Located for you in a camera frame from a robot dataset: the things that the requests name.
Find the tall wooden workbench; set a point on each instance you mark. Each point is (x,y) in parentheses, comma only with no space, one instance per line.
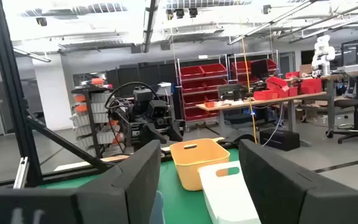
(346,74)

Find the silver metal bracket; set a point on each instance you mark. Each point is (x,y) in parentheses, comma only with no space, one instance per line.
(20,174)

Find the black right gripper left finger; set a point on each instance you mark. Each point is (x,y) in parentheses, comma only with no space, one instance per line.
(104,202)

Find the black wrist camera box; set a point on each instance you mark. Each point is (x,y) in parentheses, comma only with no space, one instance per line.
(158,109)

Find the red storage bin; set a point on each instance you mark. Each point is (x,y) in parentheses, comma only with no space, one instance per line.
(311,86)
(287,92)
(292,75)
(277,83)
(263,95)

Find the black aluminium rig frame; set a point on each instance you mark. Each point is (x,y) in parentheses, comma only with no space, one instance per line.
(11,93)

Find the green table mat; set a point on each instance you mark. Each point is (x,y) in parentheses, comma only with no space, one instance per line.
(179,205)

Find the black office stool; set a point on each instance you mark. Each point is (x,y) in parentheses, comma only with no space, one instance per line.
(356,105)

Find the orange plastic bin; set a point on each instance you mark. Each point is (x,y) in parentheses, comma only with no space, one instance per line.
(197,168)

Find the black cabinet row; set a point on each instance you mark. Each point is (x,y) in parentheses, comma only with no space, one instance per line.
(141,74)

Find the long wooden workbench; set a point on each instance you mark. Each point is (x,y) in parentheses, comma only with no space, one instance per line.
(259,102)

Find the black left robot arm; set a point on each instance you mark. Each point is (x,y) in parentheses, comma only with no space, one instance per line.
(141,93)

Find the black floor box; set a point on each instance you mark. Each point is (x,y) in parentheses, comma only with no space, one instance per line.
(278,140)

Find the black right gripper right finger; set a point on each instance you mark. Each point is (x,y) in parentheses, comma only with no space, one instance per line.
(291,199)

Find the white plastic bin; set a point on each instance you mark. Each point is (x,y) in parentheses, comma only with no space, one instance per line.
(228,199)

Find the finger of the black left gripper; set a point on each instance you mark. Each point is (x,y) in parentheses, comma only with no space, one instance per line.
(151,137)
(176,132)

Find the black rack with small bins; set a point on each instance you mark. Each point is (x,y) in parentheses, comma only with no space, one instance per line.
(95,105)

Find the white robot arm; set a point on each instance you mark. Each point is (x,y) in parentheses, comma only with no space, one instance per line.
(322,54)

